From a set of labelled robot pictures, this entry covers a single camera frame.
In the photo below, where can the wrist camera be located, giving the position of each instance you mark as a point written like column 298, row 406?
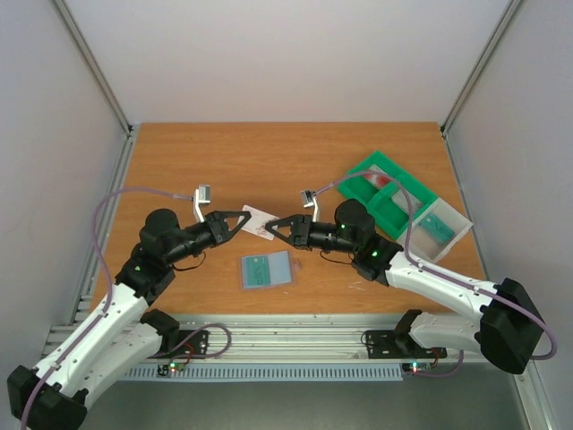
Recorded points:
column 310, row 201
column 201, row 198

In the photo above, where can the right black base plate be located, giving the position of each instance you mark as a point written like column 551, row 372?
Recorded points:
column 386, row 344

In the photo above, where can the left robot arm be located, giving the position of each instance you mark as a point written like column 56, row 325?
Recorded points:
column 122, row 330

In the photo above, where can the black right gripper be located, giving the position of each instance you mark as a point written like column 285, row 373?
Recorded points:
column 302, row 231

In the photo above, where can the aluminium frame post right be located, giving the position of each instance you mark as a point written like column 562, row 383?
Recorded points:
column 490, row 48

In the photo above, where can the small green bin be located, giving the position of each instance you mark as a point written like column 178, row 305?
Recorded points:
column 388, row 204

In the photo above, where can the large green bin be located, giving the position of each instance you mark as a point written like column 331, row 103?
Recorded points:
column 364, row 188

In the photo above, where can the white bin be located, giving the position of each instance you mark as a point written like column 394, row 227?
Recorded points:
column 422, row 245

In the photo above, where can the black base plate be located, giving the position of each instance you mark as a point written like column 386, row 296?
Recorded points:
column 386, row 344
column 197, row 345

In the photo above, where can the pink leather card holder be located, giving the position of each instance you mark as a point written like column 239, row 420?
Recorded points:
column 282, row 269

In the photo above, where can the grey slotted cable duct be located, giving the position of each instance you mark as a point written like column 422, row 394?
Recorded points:
column 251, row 373

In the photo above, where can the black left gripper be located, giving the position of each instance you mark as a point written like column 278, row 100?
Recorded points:
column 218, row 225

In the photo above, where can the aluminium frame post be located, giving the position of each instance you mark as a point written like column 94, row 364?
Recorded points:
column 490, row 48
column 79, row 40

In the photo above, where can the aluminium frame post left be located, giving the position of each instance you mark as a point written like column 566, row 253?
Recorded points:
column 79, row 40

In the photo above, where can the teal chip card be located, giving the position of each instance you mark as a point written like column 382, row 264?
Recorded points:
column 255, row 271

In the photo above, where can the teal card stack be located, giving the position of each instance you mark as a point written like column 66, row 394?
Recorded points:
column 437, row 229

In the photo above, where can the aluminium front rail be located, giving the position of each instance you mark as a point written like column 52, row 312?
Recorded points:
column 293, row 338

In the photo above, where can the white card red drawings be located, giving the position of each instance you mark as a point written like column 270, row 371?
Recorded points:
column 257, row 222

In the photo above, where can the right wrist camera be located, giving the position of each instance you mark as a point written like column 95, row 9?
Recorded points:
column 310, row 201

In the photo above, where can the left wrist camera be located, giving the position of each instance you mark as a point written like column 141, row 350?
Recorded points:
column 201, row 198

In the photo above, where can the red circle card stack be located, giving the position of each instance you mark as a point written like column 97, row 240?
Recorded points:
column 377, row 181

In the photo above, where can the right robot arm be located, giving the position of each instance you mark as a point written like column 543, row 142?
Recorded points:
column 497, row 320

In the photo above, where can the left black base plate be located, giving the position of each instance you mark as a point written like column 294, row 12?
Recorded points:
column 197, row 345

